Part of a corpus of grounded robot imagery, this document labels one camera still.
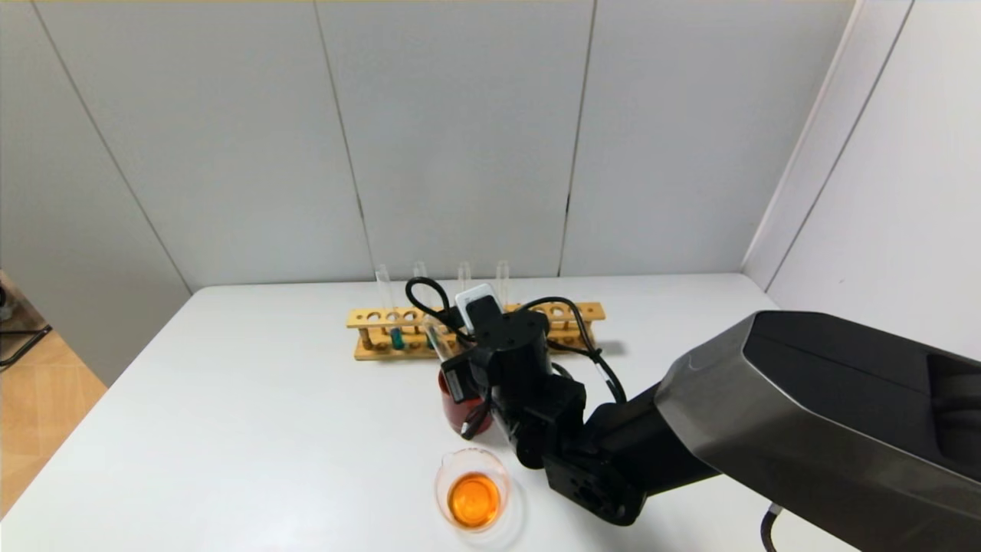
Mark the teal liquid test tube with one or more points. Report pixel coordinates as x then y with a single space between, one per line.
420 270
395 337

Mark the yellow liquid test tube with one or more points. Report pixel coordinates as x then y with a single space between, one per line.
438 343
502 280

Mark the wooden test tube rack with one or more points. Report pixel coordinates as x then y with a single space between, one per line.
368 351

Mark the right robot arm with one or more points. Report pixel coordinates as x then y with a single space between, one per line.
766 414

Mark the black metal stand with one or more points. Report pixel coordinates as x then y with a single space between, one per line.
4 303

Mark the red liquid test tube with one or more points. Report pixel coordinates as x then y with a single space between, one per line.
464 274

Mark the red plastic cup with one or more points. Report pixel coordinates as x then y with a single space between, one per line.
454 410

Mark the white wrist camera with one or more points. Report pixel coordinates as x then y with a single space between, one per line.
479 301

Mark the clear glass beaker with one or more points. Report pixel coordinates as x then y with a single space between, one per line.
473 498

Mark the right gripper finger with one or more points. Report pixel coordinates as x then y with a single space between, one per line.
458 377

